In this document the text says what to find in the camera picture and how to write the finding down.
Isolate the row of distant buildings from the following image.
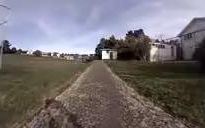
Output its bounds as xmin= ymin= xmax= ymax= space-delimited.
xmin=23 ymin=50 xmax=96 ymax=62

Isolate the utility pole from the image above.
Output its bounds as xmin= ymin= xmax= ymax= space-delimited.
xmin=158 ymin=33 xmax=164 ymax=46

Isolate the green grass verge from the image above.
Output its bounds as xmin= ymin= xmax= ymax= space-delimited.
xmin=103 ymin=59 xmax=205 ymax=128

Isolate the row of distant trees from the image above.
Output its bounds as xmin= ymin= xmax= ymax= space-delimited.
xmin=0 ymin=39 xmax=63 ymax=58

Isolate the group of dark trees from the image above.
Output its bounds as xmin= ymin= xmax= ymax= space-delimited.
xmin=94 ymin=28 xmax=153 ymax=62

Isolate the pale pole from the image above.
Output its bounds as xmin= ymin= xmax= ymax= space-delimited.
xmin=0 ymin=13 xmax=6 ymax=72

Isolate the dry grass field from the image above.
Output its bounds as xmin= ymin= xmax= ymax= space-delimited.
xmin=0 ymin=53 xmax=91 ymax=128

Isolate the large grey building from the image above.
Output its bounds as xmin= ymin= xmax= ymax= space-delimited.
xmin=177 ymin=16 xmax=205 ymax=62

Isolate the small white hut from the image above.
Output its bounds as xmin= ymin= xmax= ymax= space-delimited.
xmin=101 ymin=48 xmax=119 ymax=61

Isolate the grey gravel path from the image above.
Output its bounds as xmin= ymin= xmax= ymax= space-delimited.
xmin=21 ymin=59 xmax=191 ymax=128

